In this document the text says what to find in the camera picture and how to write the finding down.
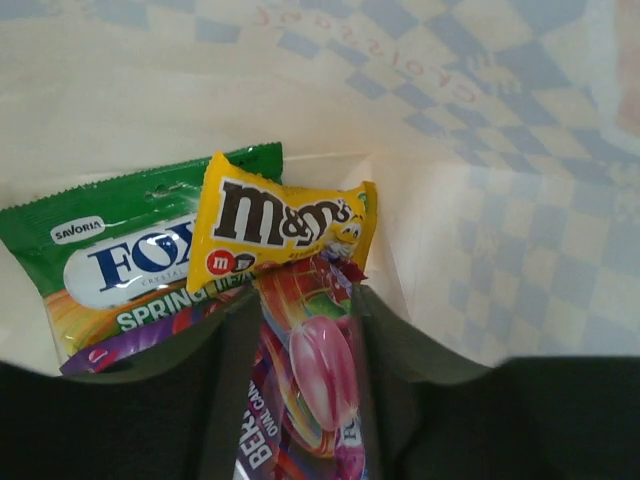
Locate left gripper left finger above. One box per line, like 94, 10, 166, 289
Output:
1, 290, 260, 479

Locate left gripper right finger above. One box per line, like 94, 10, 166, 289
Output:
353, 286, 639, 479

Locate purple Fox's berries packet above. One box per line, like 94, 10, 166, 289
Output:
58, 252, 374, 480

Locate yellow M&M's packet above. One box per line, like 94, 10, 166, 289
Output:
186, 152, 378, 292

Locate blue checkered paper bag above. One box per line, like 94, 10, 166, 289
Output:
1, 1, 639, 365

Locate green snack packet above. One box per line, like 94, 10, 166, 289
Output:
1, 158, 252, 361

